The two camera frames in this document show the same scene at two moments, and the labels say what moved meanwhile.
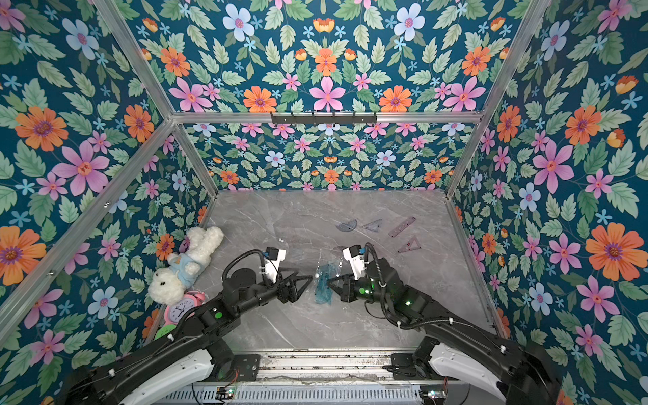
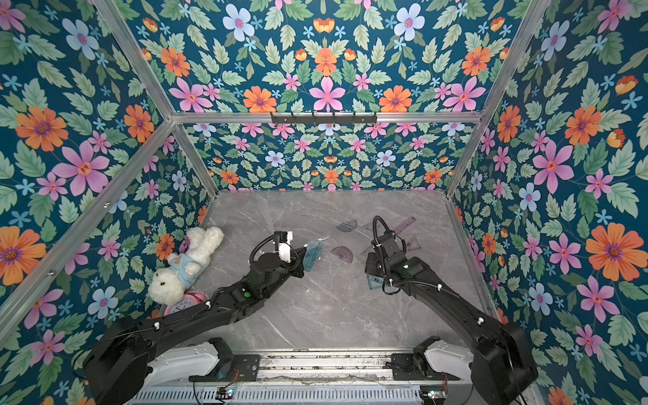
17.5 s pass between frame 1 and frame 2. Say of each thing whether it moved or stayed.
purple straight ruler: stayed
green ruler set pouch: moved
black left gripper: moved
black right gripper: moved
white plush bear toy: stayed
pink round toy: stayed
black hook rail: stayed
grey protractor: stayed
